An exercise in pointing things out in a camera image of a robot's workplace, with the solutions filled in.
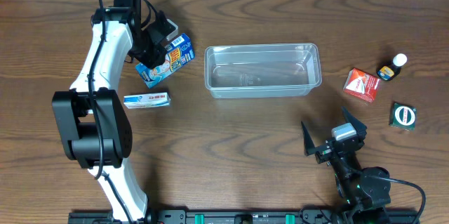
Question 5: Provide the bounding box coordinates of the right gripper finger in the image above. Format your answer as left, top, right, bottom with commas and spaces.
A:
301, 121, 316, 156
342, 107, 367, 133

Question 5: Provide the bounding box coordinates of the blue fever patch box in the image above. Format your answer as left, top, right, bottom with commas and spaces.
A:
135, 33, 195, 88

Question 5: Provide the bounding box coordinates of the red white medicine box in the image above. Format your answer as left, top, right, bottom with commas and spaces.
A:
343, 68, 380, 103

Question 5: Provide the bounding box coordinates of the white blue medicine box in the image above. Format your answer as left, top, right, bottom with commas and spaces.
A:
123, 93, 170, 109

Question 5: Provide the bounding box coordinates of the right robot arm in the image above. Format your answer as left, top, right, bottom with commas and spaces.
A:
301, 107, 391, 223

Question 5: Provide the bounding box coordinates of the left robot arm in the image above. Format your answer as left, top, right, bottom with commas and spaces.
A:
52, 0, 177, 223

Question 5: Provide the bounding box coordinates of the clear plastic container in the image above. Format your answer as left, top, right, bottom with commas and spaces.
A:
204, 43, 322, 99

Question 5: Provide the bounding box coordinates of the dark green square box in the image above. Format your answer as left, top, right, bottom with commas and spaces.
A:
389, 103, 417, 131

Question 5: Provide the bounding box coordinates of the dark bottle white cap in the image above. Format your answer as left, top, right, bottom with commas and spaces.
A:
377, 53, 408, 81

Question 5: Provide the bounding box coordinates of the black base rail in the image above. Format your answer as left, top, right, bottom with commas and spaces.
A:
68, 209, 421, 224

